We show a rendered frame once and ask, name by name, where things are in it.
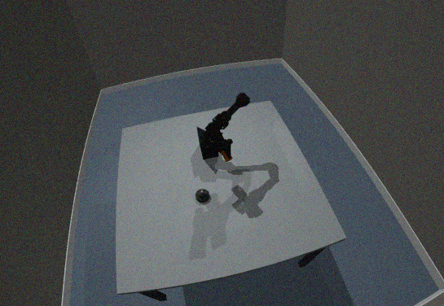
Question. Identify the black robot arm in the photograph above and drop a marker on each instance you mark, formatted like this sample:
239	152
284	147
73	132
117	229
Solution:
222	120

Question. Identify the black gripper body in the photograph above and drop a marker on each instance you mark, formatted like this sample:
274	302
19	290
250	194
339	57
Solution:
221	141

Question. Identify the orange knob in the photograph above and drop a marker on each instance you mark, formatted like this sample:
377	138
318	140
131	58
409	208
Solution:
225	157

